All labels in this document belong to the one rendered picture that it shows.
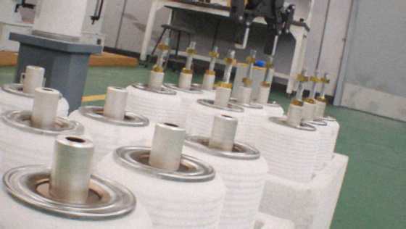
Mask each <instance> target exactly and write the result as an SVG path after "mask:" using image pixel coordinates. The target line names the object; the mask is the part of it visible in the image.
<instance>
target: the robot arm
mask: <svg viewBox="0 0 406 229"><path fill-rule="evenodd" d="M247 1H248V2H247V3H246V4H245V6H244V2H245V0H231V6H230V12H229V19H230V20H233V21H234V22H235V23H236V24H237V30H236V35H235V38H234V43H235V47H236V48H240V49H245V48H246V45H247V40H248V36H249V31H250V28H248V27H249V26H250V24H251V23H252V21H253V20H254V19H255V18H256V17H257V16H258V15H260V16H263V17H265V21H266V23H267V25H268V32H269V34H270V35H269V34H267V37H266V41H265V50H264V54H268V55H272V56H273V55H274V54H275V52H276V48H277V45H278V39H279V35H281V34H283V35H284V34H288V33H289V31H290V25H291V22H292V20H293V15H294V11H295V5H294V4H289V3H287V2H285V0H247ZM87 3H88V0H38V5H37V10H36V17H35V20H34V23H33V29H32V33H31V35H35V36H38V37H40V36H41V37H44V38H51V39H54V40H61V41H70V42H74V43H77V42H79V40H80V35H81V30H82V26H83V19H84V17H85V14H86V8H87ZM236 8H237V11H236ZM273 16H274V17H275V18H273ZM284 22H285V24H284V27H283V23H284ZM274 26H275V27H274Z"/></svg>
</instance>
